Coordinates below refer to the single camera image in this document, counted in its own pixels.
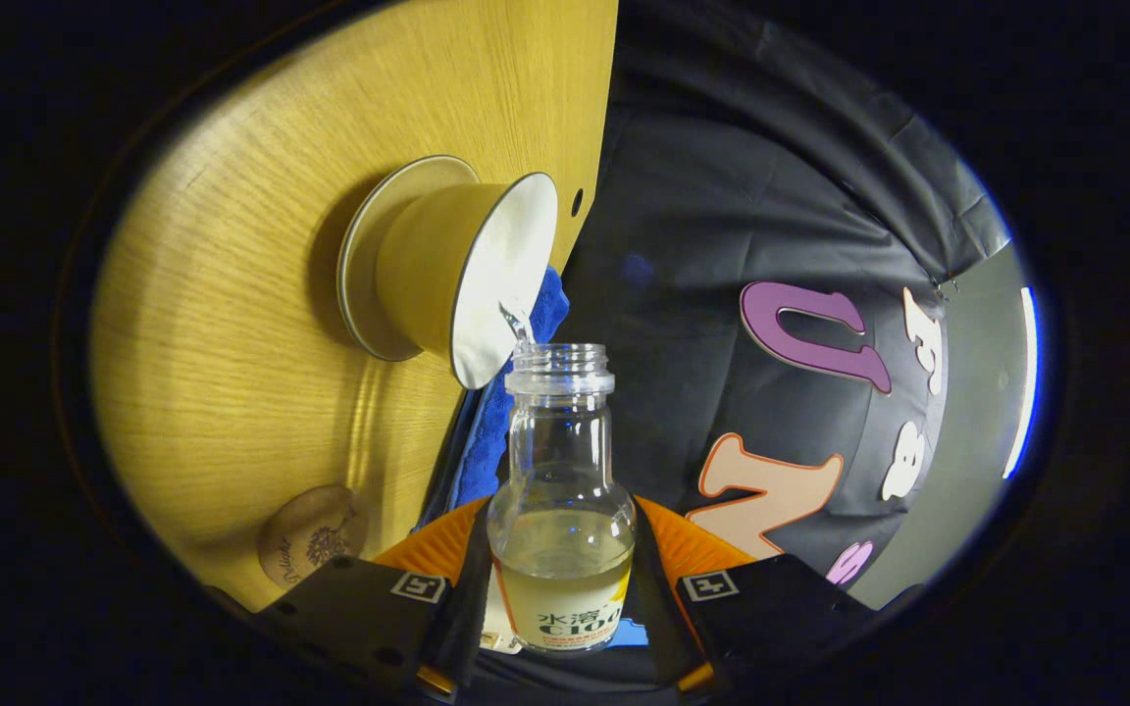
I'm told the round wooden coaster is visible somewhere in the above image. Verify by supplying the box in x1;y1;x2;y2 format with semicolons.
258;484;370;589

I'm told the blue towel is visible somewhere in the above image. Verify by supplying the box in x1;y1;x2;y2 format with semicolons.
418;265;571;530

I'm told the clear water bottle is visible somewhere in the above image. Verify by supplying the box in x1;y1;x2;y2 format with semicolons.
487;343;638;655

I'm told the yellow teacup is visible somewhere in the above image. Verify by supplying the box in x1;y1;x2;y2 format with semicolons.
375;173;559;390

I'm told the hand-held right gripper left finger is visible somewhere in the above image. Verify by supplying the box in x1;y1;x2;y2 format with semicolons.
251;497;494;702

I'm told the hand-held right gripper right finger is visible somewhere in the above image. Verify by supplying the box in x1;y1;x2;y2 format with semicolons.
629;495;880;697

